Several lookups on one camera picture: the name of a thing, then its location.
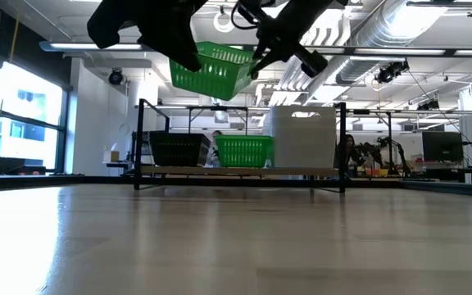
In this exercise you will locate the black background robot arm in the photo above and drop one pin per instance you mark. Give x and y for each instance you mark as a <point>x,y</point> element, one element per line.
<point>377,147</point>

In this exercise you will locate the silver ventilation duct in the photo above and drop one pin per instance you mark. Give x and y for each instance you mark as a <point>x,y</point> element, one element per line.
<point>383,24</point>

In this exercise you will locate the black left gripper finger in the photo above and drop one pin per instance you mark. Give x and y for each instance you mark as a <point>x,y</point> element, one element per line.
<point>189,51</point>

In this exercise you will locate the green plastic basket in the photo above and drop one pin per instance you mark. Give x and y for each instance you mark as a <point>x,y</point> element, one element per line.
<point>215,75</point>
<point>242,137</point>
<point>242,155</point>

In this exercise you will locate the black plastic basket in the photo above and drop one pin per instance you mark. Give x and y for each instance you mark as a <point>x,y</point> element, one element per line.
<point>176,152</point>
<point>178,137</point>

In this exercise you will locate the small cardboard box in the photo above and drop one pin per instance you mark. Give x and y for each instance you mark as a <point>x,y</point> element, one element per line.
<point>114,156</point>

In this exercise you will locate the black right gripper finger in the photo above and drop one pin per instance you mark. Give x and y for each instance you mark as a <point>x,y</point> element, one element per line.
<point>261,49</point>
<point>266,66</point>

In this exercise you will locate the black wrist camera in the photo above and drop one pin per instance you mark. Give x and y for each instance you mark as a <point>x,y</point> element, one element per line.
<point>314,61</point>
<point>103,28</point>

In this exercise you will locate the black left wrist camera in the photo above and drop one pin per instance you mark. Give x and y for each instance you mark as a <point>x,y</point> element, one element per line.
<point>103,28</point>

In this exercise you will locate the black computer monitor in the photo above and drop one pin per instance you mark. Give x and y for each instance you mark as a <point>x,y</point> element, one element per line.
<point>442,146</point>

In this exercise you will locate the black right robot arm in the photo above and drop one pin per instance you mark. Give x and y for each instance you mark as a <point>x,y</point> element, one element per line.
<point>322,8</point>

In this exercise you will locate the person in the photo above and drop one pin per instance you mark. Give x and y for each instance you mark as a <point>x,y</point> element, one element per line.
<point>348,151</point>
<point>215,149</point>

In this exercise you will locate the long ceiling light strip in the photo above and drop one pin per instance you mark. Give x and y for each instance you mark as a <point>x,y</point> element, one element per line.
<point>92,46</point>
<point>404,52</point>

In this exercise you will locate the round black ceiling camera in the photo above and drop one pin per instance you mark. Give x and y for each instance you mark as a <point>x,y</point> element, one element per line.
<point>115,77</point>

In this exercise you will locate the large window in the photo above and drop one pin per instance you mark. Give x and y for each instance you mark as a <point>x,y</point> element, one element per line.
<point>27,123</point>

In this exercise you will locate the black ceiling rig camera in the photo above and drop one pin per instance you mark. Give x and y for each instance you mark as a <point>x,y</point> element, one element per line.
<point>391,71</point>

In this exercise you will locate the white plastic basket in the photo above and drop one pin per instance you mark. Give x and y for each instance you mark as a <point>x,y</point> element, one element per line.
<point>303,149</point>

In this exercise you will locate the black metal table frame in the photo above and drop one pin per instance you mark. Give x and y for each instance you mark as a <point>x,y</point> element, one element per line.
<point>76,180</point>

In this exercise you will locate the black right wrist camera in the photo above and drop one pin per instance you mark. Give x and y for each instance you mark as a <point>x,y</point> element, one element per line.
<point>314,61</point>

